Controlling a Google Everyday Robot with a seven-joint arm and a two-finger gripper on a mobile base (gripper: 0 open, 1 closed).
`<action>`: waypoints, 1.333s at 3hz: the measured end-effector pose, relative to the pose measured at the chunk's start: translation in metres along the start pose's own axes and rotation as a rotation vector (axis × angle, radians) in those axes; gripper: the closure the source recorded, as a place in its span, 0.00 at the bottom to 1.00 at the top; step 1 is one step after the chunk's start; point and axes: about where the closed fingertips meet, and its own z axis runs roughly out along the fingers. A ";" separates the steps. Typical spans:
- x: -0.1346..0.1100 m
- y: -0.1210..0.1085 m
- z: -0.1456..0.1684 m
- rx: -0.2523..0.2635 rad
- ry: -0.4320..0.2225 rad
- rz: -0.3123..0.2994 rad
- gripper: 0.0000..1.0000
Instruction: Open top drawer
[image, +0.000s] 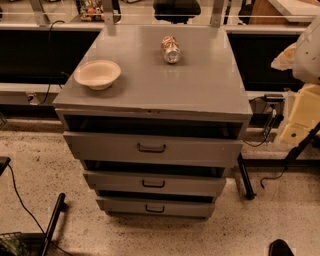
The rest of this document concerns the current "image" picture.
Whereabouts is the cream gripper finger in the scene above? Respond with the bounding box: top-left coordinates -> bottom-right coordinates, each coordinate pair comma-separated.
271,43 -> 296,71

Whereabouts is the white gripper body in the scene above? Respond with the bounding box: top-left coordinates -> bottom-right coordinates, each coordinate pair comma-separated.
280,84 -> 320,145

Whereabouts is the grey top drawer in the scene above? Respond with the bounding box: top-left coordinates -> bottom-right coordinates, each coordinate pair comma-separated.
64,132 -> 242,167

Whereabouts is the grey drawer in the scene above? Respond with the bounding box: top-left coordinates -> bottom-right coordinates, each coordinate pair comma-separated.
83,171 -> 226,197
64,132 -> 242,167
96,197 -> 215,218

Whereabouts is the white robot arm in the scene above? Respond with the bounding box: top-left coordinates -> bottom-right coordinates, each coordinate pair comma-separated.
271,16 -> 320,145

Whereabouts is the grey drawer cabinet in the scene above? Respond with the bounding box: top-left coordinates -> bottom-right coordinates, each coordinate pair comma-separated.
54,25 -> 252,204

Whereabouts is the grey middle drawer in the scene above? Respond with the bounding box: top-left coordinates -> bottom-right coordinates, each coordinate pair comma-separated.
83,171 -> 226,197

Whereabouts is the grey bottom drawer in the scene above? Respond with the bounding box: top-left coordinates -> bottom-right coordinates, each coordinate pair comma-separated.
96,197 -> 215,218

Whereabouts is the black power adapter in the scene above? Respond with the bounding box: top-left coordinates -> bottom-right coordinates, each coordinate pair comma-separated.
263,94 -> 285,102

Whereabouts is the black table leg right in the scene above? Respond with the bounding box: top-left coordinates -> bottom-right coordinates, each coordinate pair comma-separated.
237,154 -> 255,200

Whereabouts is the lying soda can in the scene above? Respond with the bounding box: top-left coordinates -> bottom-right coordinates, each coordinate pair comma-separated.
161,36 -> 181,64

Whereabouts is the black office chair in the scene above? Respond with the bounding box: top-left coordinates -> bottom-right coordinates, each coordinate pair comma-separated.
153,0 -> 201,24

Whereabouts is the black shoe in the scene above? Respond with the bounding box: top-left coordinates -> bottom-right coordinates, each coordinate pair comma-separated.
268,239 -> 294,256

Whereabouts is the white bowl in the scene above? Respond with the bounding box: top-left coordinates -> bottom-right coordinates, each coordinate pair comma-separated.
73,60 -> 121,90

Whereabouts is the colourful snack bag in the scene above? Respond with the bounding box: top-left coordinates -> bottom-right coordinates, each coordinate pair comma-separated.
80,0 -> 104,22

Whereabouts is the black stand leg left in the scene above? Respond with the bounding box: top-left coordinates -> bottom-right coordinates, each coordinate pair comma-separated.
39,193 -> 67,256

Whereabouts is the black cable right floor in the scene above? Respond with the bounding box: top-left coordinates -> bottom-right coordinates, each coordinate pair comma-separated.
259,165 -> 288,190

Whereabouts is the black hanging cable left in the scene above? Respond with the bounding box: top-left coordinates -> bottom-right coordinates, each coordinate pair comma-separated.
39,19 -> 71,106

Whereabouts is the black floor cable left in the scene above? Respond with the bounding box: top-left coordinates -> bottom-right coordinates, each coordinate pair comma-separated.
6,163 -> 73,256

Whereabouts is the black wire basket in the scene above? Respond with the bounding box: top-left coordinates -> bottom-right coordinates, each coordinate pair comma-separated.
0,232 -> 30,256

